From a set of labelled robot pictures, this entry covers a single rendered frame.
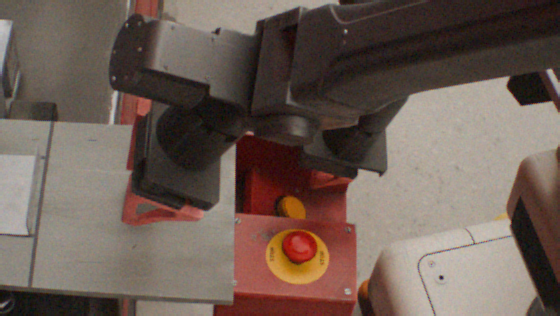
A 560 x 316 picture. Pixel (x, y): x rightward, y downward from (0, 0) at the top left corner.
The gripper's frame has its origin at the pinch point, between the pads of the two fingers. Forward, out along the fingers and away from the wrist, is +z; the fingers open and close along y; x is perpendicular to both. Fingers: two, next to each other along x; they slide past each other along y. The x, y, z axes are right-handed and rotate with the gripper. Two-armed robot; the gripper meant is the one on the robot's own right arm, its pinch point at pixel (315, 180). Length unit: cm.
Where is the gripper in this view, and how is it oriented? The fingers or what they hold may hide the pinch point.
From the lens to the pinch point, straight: 116.5
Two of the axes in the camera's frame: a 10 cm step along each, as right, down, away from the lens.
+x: -0.2, 8.2, -5.7
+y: -9.3, -2.1, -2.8
